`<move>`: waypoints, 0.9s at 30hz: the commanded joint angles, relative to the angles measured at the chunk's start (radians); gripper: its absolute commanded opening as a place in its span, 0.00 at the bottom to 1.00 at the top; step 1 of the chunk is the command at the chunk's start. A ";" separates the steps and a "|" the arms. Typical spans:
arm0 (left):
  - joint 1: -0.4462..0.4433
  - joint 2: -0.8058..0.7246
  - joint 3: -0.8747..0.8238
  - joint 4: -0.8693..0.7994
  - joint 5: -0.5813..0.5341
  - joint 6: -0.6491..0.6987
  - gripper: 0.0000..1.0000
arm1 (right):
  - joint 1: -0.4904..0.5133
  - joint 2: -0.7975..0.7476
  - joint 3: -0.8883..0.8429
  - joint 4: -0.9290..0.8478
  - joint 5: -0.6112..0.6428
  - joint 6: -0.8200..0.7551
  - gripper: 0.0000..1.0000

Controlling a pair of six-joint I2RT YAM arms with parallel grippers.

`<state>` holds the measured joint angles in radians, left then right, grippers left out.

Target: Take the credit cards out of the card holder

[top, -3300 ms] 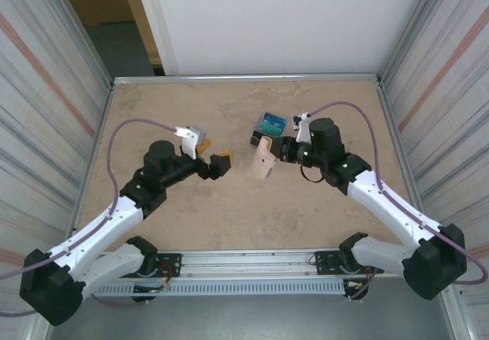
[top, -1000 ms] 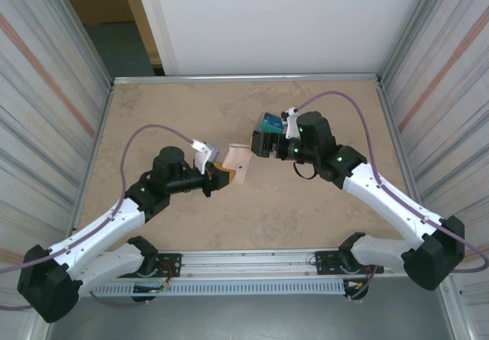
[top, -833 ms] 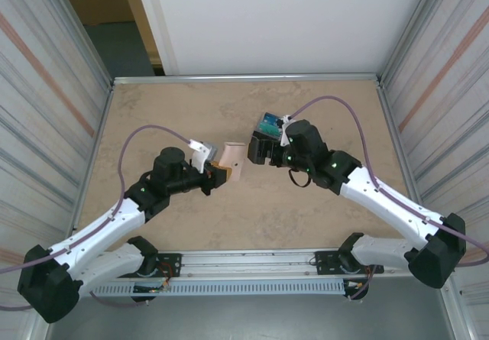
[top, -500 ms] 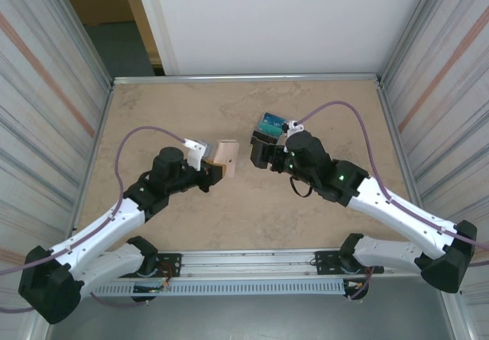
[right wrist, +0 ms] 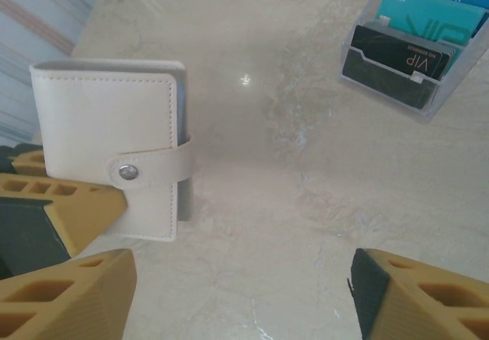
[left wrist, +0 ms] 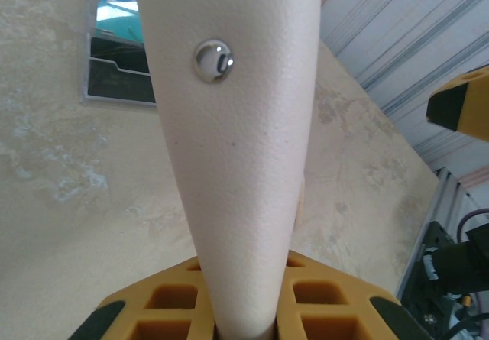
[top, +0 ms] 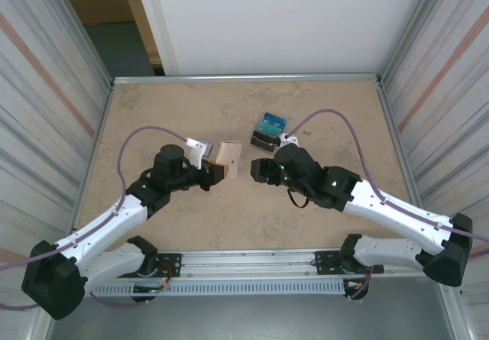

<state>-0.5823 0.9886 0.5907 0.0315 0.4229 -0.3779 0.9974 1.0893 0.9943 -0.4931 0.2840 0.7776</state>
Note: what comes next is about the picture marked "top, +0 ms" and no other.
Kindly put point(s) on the aluminium table end rail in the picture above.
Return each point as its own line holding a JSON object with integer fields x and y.
{"x": 248, "y": 77}

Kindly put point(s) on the clear plastic card box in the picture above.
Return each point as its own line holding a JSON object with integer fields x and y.
{"x": 284, "y": 126}

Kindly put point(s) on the blue credit card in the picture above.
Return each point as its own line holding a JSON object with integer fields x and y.
{"x": 273, "y": 118}

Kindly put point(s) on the wooden board with blue pad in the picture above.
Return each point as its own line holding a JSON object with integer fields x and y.
{"x": 231, "y": 153}

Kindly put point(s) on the white door frame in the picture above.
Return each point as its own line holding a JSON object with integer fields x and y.
{"x": 153, "y": 11}

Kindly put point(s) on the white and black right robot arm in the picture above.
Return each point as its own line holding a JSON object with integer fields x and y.
{"x": 401, "y": 210}

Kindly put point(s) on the teal credit card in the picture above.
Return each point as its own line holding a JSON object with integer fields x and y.
{"x": 269, "y": 127}

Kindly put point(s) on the aluminium table side rail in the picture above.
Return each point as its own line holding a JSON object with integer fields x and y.
{"x": 399, "y": 153}
{"x": 92, "y": 164}

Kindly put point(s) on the small circuit board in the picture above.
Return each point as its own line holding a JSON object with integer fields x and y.
{"x": 147, "y": 289}

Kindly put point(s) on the aluminium frame post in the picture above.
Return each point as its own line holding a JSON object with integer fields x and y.
{"x": 412, "y": 30}
{"x": 89, "y": 49}

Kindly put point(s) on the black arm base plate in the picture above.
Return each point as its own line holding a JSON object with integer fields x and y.
{"x": 324, "y": 261}
{"x": 172, "y": 261}

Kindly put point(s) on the grey metal bottom panel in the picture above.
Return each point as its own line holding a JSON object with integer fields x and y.
{"x": 248, "y": 317}

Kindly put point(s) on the black credit card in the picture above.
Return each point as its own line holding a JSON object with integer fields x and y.
{"x": 261, "y": 140}

